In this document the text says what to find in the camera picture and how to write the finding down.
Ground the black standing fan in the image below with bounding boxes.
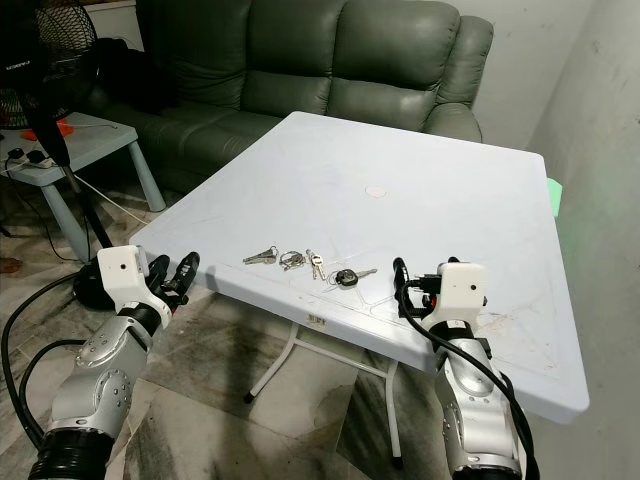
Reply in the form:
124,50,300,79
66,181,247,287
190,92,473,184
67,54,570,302
0,0,123,307

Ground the pale blue plastic side table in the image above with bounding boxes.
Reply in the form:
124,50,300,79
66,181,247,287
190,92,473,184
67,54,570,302
0,112,166,264

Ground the pair of silver keys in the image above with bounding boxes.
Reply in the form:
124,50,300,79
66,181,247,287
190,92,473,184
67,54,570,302
243,245,279,266

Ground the grey-green leather sofa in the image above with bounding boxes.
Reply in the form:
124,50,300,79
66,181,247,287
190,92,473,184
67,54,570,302
100,0,496,196

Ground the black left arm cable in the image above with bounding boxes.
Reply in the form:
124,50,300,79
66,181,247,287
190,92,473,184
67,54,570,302
1,272,101,451
22,340,86,446

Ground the black bag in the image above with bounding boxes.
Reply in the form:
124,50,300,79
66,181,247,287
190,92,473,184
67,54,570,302
95,38,167,112

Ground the black car key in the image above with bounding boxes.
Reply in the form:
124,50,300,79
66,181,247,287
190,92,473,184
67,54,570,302
335,267,379,289

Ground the white power strip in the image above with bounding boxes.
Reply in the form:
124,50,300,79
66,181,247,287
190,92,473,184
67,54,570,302
5,147,61,170

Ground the white power cable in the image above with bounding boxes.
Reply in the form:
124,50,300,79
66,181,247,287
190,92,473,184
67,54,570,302
75,178,138,213

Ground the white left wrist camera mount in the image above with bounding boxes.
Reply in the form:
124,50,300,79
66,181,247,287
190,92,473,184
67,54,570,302
97,245,163,323

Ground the green plastic item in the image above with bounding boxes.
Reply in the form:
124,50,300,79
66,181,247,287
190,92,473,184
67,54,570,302
547,175,567,214

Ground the white plastic folding table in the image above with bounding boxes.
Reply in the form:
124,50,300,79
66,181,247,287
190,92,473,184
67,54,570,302
128,111,590,471

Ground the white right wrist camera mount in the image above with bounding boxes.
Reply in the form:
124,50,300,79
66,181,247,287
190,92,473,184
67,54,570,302
438,262,487,327

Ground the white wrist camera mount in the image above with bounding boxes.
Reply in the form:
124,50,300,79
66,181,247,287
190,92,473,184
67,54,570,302
438,262,487,327
97,245,163,323

